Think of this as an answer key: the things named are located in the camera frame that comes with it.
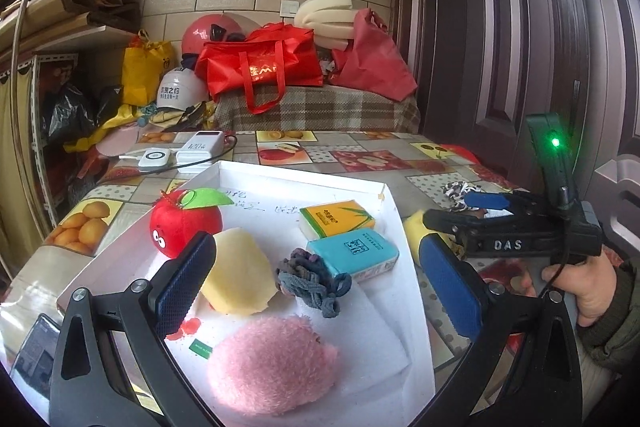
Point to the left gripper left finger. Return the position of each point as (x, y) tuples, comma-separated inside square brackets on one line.
[(89, 385)]

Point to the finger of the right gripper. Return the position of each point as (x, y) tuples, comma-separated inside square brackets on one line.
[(493, 201)]

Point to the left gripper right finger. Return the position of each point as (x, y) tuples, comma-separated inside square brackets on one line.
[(543, 386)]

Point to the black white patterned scrunchie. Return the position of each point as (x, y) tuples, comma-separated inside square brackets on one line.
[(455, 193)]

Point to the yellow green sponge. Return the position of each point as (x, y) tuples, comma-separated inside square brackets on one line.
[(415, 230)]

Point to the blue tissue pack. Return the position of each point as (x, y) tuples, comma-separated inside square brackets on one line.
[(362, 254)]

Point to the pink fluffy plush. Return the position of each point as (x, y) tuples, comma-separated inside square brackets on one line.
[(271, 366)]

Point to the pale yellow sponge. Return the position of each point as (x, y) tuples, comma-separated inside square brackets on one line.
[(241, 281)]

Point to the red apple plush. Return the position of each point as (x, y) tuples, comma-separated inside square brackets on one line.
[(180, 214)]

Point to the person right hand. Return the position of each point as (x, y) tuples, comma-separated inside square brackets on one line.
[(593, 283)]

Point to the red plastic bag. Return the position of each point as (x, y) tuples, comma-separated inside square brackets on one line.
[(462, 152)]

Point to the smartphone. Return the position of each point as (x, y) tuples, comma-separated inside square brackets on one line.
[(33, 365)]

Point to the fruit pattern tablecloth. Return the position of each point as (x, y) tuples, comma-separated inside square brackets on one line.
[(124, 195)]

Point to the dark red fabric bag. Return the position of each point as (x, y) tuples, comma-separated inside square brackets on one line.
[(372, 61)]

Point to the brown wooden door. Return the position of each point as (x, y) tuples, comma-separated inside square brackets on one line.
[(483, 66)]

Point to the plaid blanket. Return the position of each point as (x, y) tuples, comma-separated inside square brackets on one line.
[(326, 108)]

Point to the white foam box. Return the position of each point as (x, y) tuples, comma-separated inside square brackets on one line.
[(386, 371)]

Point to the white round charger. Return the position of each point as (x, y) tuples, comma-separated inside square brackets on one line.
[(156, 159)]

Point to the cream foam roll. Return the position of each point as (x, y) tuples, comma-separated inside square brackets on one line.
[(331, 21)]

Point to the glossy red tote bag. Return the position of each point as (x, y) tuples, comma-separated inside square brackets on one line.
[(269, 60)]

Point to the white power bank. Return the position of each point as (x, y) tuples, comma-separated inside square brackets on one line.
[(200, 151)]

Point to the black plastic bag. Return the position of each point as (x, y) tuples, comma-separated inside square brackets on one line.
[(70, 114)]

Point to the white helmet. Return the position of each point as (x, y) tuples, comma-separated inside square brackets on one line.
[(180, 89)]

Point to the red helmet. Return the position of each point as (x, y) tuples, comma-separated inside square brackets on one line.
[(209, 28)]

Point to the yellow shopping bag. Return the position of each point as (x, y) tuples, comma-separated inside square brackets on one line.
[(144, 64)]

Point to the metal storage shelf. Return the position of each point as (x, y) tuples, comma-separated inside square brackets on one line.
[(42, 42)]

